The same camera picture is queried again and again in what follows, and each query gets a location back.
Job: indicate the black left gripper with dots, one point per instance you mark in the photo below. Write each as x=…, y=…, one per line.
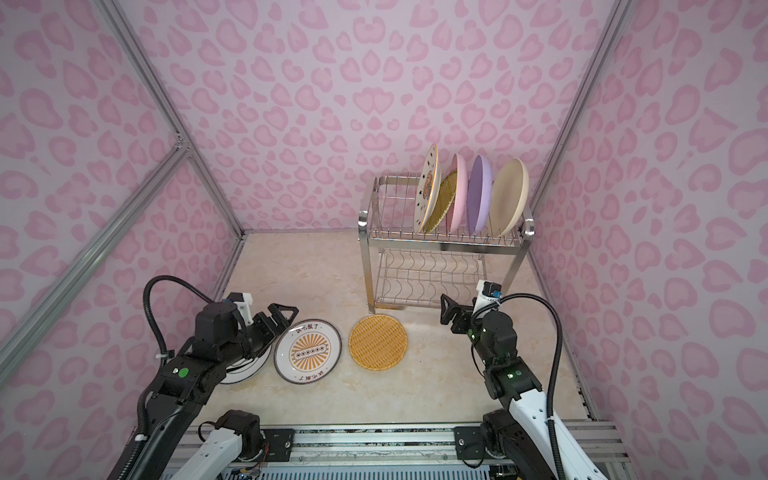
x=264, y=325

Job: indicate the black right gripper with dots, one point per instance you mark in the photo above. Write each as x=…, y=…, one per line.
x=462, y=318

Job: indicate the white plate orange sunburst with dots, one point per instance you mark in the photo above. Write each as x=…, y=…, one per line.
x=308, y=352

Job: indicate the white plate black rim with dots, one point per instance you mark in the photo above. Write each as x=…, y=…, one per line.
x=246, y=368

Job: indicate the orange woven pattern plate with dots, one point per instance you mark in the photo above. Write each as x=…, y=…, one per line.
x=378, y=342

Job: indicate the pink plate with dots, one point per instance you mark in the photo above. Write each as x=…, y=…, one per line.
x=461, y=191

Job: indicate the green yellow woven plate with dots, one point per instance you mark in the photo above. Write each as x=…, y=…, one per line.
x=445, y=199

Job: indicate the white star cartoon plate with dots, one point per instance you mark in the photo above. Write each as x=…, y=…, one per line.
x=427, y=189

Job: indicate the purple plate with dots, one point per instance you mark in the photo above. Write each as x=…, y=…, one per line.
x=479, y=194

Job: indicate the cream beige plate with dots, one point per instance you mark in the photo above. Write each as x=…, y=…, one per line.
x=509, y=195

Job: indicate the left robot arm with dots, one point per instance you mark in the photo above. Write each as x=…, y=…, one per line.
x=181, y=387

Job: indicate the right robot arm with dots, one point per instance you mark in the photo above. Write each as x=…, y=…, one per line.
x=516, y=390

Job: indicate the stainless steel dish rack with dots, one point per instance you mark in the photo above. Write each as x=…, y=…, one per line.
x=403, y=268

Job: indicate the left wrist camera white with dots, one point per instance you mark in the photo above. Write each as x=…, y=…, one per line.
x=244, y=302

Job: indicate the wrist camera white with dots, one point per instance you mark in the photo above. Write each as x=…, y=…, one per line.
x=488, y=297
x=244, y=302

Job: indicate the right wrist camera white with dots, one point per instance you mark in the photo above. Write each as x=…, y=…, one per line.
x=488, y=297

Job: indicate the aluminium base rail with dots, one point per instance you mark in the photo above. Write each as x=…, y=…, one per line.
x=238, y=438

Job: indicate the aluminium frame profile left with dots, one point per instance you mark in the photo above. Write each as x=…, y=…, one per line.
x=39, y=320

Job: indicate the aluminium frame profile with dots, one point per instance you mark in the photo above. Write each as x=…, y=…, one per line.
x=39, y=320
x=619, y=15

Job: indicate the aluminium frame profile right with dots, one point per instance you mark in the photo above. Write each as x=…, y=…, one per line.
x=619, y=15

